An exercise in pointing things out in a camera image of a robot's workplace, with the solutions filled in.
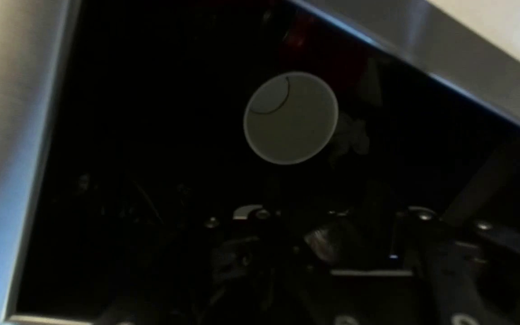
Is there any round grey knob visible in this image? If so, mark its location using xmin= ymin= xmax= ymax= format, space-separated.
xmin=242 ymin=70 xmax=341 ymax=166

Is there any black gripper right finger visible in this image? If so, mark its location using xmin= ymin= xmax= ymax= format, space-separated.
xmin=303 ymin=204 xmax=520 ymax=325

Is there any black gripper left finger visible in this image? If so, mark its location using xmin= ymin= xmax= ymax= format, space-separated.
xmin=202 ymin=202 xmax=334 ymax=325

